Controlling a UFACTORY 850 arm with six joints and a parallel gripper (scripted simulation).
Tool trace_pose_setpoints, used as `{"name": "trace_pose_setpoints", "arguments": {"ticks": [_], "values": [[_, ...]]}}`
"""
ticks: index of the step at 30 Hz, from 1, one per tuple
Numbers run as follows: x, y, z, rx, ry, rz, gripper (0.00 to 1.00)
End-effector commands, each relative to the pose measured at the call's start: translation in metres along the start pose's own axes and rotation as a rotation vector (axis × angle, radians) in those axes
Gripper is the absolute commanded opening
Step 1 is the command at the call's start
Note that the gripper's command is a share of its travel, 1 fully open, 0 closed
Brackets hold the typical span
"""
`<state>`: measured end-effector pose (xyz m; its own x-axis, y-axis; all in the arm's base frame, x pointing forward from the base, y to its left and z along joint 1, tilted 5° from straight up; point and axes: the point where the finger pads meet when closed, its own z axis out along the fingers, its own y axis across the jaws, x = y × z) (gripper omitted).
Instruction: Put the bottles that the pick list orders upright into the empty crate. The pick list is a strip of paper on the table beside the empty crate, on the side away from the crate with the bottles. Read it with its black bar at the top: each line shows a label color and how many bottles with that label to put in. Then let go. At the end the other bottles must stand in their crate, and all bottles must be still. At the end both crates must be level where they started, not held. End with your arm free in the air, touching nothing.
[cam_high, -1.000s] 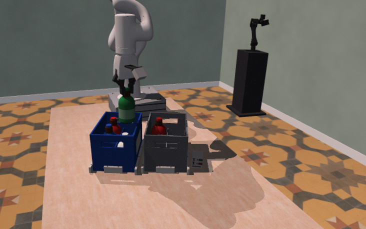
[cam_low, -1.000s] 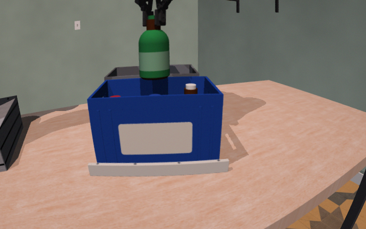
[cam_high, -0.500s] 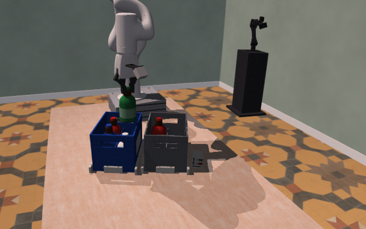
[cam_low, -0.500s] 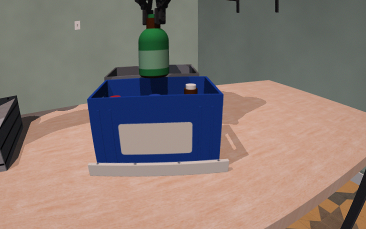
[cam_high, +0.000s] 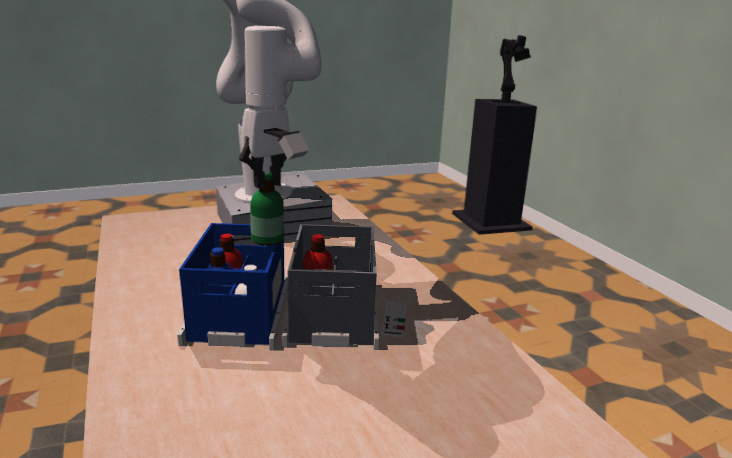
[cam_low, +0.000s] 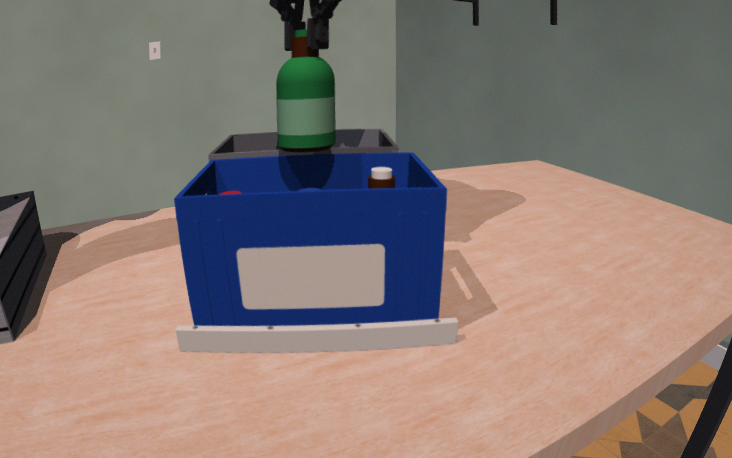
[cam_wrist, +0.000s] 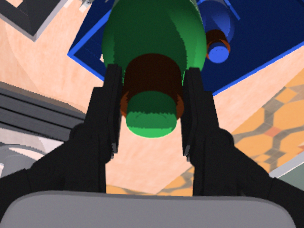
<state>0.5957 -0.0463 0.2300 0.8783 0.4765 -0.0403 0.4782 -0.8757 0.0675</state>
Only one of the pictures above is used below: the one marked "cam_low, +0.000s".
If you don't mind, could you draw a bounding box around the green bottle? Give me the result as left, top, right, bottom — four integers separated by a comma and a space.
276, 29, 335, 152

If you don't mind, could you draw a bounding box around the white bottle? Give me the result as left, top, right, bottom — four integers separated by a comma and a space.
368, 167, 395, 188

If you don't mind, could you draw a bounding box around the dark grey plastic crate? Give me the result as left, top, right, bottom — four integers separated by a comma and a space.
220, 129, 399, 159

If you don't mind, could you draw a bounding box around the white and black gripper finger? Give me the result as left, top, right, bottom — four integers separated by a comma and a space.
307, 0, 342, 49
269, 0, 306, 51

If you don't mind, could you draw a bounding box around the blue plastic crate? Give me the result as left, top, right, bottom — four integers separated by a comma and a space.
183, 153, 447, 326

